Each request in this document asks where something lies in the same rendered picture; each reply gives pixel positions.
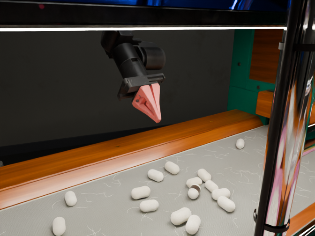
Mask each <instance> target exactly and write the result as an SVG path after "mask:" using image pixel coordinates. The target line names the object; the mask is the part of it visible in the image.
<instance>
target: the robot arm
mask: <svg viewBox="0 0 315 236"><path fill-rule="evenodd" d="M133 36H134V35H133V33H132V30H103V31H102V35H101V41H100V43H101V46H102V47H103V48H104V50H105V52H106V54H107V55H108V57H109V58H110V59H114V61H115V63H116V66H117V68H118V70H119V72H120V74H121V76H122V78H123V81H122V84H121V86H120V89H119V91H118V94H117V97H118V100H119V101H121V99H126V98H132V100H131V103H132V105H133V106H134V107H135V108H137V109H138V110H140V111H142V112H143V113H145V114H146V115H148V116H149V117H150V118H151V119H153V120H154V121H155V122H156V123H159V122H160V120H161V113H160V106H159V96H160V83H164V81H165V76H164V74H152V75H149V74H148V72H147V70H161V69H162V68H163V67H164V65H165V52H164V51H163V49H161V48H158V46H157V45H156V44H155V43H153V42H145V41H142V40H141V39H140V38H133Z"/></svg>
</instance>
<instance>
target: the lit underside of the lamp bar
mask: <svg viewBox="0 0 315 236"><path fill-rule="evenodd" d="M189 29H283V27H228V28H47V29H0V31H43V30H189Z"/></svg>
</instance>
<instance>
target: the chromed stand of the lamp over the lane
mask: <svg viewBox="0 0 315 236"><path fill-rule="evenodd" d="M278 49H280V55H279V61H278V67H277V75H276V82H275V88H274V94H273V100H272V107H271V113H270V121H269V128H268V134H267V140H266V146H265V152H264V159H263V165H262V173H261V179H260V185H259V192H258V198H257V204H256V209H255V210H254V213H255V216H254V214H253V219H254V225H253V231H252V236H286V232H287V230H288V229H289V226H290V213H291V208H292V204H293V198H294V194H295V189H296V184H297V180H298V175H299V170H300V164H301V160H302V157H304V156H306V155H308V154H310V153H312V152H314V151H315V122H313V123H311V124H309V122H310V117H311V112H312V108H313V103H314V98H315V0H288V3H287V9H286V15H285V23H284V30H283V36H282V42H279V47H278ZM288 223H289V226H288ZM291 236H315V218H314V219H313V220H311V221H310V222H309V223H307V224H306V225H304V226H303V227H302V228H300V229H299V230H298V231H296V232H295V233H293V234H292V235H291Z"/></svg>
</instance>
